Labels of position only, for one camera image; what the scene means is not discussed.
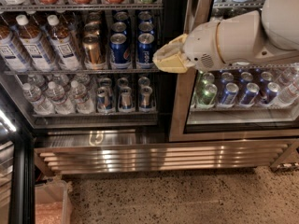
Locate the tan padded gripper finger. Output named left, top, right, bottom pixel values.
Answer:
left=155, top=34, right=187, bottom=59
left=153, top=49, right=195, bottom=74

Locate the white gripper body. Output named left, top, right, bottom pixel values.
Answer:
left=183, top=22, right=224, bottom=72

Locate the glass fridge door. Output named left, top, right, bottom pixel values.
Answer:
left=0, top=87, right=35, bottom=224
left=169, top=0, right=298, bottom=142

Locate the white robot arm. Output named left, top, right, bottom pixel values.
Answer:
left=153, top=0, right=299, bottom=74

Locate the water bottle right fridge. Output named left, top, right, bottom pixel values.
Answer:
left=274, top=77, right=299, bottom=107

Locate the steel fridge bottom grille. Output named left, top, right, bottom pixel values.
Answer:
left=35, top=138, right=298, bottom=175

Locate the blue pepsi can front right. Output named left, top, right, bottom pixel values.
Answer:
left=136, top=33, right=155, bottom=69

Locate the blue pepsi can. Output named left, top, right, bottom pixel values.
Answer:
left=109, top=34, right=131, bottom=69
left=136, top=33, right=155, bottom=69

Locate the slim energy can right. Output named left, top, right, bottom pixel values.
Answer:
left=139, top=86, right=153, bottom=112

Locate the slim energy can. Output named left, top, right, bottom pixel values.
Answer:
left=96, top=87, right=114, bottom=113
left=118, top=87, right=135, bottom=113
left=139, top=86, right=153, bottom=112

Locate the green soda can front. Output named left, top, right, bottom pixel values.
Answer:
left=197, top=83, right=218, bottom=108

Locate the blue can lower left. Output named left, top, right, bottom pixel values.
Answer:
left=218, top=82, right=239, bottom=107

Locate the blue pepsi can front left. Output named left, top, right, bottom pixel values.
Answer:
left=109, top=34, right=131, bottom=69

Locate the slim energy can middle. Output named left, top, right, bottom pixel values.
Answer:
left=118, top=87, right=135, bottom=113

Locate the blue can lower middle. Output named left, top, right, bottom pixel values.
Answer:
left=238, top=82, right=260, bottom=105

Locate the slim energy can left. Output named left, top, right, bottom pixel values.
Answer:
left=96, top=87, right=114, bottom=113

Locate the gold soda can front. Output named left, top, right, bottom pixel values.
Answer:
left=82, top=35, right=106, bottom=70

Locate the blue can lower right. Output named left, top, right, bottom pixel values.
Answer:
left=259, top=82, right=280, bottom=106

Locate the clear water bottle right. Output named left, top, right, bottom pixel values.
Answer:
left=71, top=80, right=95, bottom=114

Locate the clear water bottle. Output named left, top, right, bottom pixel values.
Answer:
left=22, top=83, right=55, bottom=115
left=46, top=81, right=76, bottom=115
left=71, top=80, right=95, bottom=114

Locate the brown tea bottle right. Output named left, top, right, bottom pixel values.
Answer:
left=47, top=15, right=81, bottom=71

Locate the brown tea bottle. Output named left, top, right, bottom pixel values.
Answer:
left=16, top=15, right=55, bottom=72
left=0, top=21, right=31, bottom=72
left=47, top=15, right=81, bottom=71

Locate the clear water bottle middle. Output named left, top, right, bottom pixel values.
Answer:
left=46, top=81, right=76, bottom=115

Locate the clear water bottle left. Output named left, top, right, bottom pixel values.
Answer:
left=22, top=83, right=55, bottom=115

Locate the brown tea bottle middle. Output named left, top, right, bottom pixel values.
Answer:
left=16, top=15, right=55, bottom=72

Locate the brown tea bottle left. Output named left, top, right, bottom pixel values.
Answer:
left=0, top=21, right=31, bottom=72

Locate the clear plastic storage bin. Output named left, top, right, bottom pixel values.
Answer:
left=35, top=181, right=73, bottom=224

